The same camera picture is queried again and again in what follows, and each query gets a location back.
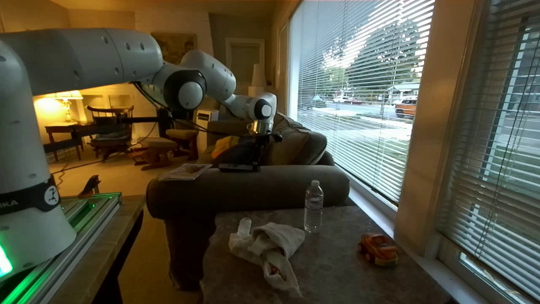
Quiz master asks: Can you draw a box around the black clamp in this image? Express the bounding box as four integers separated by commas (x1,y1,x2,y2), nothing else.
78,174,102,199

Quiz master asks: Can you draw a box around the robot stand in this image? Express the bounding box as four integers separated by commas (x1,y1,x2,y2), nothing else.
0,192,146,304

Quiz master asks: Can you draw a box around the magazine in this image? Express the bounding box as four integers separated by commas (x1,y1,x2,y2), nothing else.
158,163,213,182

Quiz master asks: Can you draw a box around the wooden rocking chair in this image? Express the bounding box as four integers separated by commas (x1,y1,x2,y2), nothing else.
86,105,135,163

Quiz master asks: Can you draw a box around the white crumpled cloth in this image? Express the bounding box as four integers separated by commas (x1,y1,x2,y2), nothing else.
228,217,306,297

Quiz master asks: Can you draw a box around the table lamp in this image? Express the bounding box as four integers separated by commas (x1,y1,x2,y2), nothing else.
44,90,84,124

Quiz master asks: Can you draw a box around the yellow cloth item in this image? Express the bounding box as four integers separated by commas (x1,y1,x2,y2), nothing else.
211,135,240,159

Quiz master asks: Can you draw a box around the upholstered wooden footstool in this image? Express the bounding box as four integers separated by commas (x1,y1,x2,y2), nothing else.
138,136,178,171
165,128,199,161

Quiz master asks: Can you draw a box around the brown sofa cushion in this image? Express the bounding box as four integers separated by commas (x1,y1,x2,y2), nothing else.
261,112,328,166

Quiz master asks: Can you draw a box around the white lamp shade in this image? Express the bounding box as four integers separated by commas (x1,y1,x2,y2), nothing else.
248,63,267,97

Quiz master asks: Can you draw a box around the dark wooden desk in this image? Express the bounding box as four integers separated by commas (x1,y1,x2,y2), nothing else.
44,121,98,162

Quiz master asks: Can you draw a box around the clear plastic water bottle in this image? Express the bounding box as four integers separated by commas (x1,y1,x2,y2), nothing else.
304,180,324,234

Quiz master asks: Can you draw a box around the white framed door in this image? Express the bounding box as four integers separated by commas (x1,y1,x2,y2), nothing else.
224,37,266,86

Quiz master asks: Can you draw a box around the large window with blinds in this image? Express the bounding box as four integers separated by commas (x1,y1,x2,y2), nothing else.
288,0,435,204

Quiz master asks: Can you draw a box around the white air purifier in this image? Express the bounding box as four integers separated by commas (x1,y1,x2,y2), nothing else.
194,109,219,154

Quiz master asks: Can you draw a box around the dark grey sofa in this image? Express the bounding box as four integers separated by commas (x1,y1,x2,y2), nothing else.
146,112,351,292

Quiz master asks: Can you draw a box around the orange toy car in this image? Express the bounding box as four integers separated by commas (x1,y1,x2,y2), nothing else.
357,233,399,268

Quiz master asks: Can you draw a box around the narrow window with blinds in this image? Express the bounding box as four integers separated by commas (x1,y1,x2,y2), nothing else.
436,0,540,303

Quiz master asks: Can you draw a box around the grey remote control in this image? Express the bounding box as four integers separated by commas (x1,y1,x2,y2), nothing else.
218,163,261,173

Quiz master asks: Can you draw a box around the framed wall picture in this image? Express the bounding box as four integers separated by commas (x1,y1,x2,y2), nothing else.
151,32,198,65

